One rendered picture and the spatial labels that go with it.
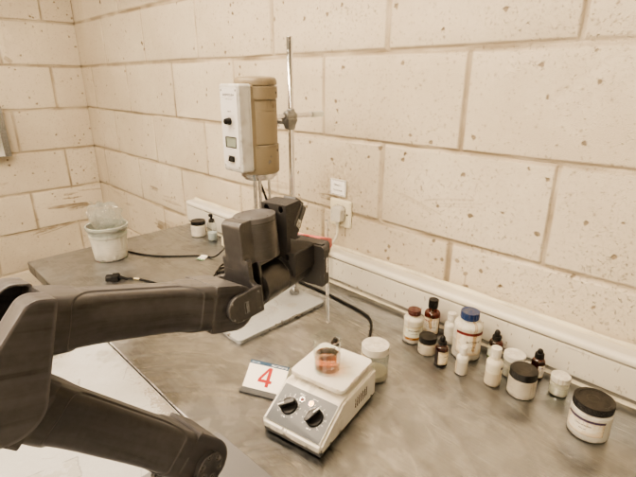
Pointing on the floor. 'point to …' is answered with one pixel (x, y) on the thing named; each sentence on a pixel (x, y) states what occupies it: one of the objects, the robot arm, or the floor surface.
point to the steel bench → (402, 399)
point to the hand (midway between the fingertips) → (326, 242)
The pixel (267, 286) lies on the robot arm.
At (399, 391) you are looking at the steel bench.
